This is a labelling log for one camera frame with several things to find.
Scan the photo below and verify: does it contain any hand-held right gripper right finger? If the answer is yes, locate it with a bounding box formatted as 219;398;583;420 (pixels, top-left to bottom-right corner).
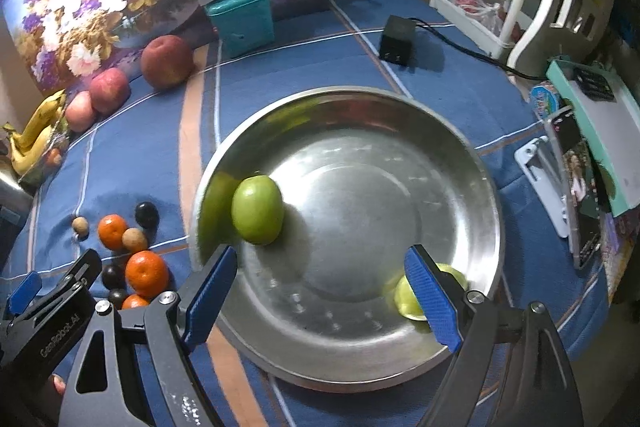
403;244;585;427

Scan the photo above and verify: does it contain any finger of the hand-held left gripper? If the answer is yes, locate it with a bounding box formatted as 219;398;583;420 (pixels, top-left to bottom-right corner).
5;249;102;328
6;272;42;316

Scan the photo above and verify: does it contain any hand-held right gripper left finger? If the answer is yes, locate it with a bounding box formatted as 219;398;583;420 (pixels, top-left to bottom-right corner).
59;245;239;427

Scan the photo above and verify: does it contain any green jujube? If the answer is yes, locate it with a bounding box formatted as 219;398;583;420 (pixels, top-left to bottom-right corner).
231;175;285;245
394;263;470;322

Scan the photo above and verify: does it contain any stainless steel bowl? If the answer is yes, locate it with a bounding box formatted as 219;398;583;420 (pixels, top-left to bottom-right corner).
189;87;505;394

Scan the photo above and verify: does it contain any stainless steel thermal jug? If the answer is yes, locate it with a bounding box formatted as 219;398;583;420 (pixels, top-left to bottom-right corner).
0;167;33;228

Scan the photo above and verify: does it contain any clear plastic tray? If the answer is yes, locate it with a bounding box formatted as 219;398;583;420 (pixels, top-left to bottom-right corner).
17;122;68;188

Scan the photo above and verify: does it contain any banana bunch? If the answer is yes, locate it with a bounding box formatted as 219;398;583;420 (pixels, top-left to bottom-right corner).
2;89;68;178

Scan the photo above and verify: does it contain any white phone stand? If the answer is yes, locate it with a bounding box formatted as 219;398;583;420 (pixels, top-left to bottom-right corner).
514;137;571;239

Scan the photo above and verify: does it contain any pink apple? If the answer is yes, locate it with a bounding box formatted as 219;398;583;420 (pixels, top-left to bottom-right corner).
65;91;97;134

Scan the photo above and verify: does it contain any colourful printed booklet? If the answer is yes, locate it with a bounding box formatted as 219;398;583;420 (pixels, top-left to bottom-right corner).
597;207;640;303

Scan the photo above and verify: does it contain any dark red apple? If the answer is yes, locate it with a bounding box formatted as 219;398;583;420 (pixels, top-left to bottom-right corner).
140;35;196;90

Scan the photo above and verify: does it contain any colourful round can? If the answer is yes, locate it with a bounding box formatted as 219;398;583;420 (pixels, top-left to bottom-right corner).
530;81;563;120

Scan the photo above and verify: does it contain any teal and white box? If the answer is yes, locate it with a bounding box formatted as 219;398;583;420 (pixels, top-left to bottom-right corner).
546;59;640;218

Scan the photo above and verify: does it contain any blue plaid tablecloth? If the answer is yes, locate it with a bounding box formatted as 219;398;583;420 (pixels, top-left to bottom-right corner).
0;0;616;427

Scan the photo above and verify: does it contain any black power adapter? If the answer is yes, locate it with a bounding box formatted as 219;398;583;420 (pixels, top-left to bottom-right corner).
378;14;416;68

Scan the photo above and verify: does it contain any floral painting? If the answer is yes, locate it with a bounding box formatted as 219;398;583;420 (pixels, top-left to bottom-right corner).
0;0;331;95

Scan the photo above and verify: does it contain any plastic bag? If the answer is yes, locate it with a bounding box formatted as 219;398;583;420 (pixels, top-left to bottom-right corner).
446;0;521;42

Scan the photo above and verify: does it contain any black power cable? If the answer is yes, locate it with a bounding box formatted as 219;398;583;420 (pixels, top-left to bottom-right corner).
410;18;548;82

